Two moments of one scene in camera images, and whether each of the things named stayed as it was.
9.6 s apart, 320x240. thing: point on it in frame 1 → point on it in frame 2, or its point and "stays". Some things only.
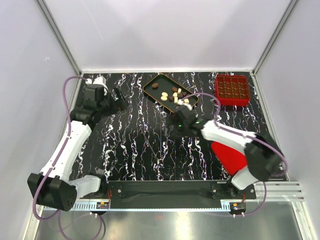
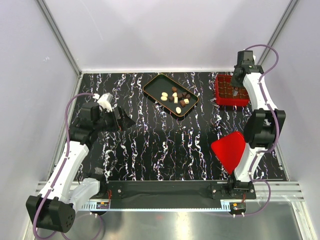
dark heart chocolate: x=184 y=94 stays
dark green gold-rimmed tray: x=167 y=92 stays
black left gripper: x=121 y=105 → x=124 y=123
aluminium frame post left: x=60 y=36 stays
